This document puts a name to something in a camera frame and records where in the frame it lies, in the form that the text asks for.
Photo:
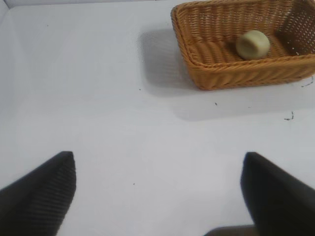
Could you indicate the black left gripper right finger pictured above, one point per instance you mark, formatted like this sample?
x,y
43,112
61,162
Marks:
x,y
275,196

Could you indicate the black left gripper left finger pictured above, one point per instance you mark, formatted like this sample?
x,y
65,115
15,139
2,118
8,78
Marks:
x,y
37,196

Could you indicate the pale yellow round fruit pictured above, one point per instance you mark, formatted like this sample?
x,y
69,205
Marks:
x,y
252,45

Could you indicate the brown woven wicker basket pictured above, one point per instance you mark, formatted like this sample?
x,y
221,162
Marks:
x,y
221,71

